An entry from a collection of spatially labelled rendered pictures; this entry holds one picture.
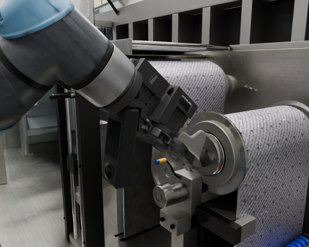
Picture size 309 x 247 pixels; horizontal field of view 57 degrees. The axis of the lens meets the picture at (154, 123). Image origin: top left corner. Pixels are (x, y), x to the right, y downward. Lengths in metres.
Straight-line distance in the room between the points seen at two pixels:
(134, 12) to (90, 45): 0.99
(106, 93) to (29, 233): 0.72
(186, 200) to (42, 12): 0.39
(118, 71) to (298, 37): 0.54
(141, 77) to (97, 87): 0.07
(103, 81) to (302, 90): 0.55
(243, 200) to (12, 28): 0.41
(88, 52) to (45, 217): 0.81
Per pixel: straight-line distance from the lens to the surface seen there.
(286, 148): 0.59
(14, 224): 1.07
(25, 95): 0.35
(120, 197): 0.87
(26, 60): 0.33
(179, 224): 0.54
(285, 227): 0.68
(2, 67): 0.34
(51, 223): 1.02
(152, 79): 0.40
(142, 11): 1.26
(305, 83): 0.77
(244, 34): 0.88
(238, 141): 0.47
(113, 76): 0.34
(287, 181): 0.62
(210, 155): 0.49
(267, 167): 0.55
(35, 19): 0.32
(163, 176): 0.64
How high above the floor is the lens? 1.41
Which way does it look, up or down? 12 degrees down
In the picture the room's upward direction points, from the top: straight up
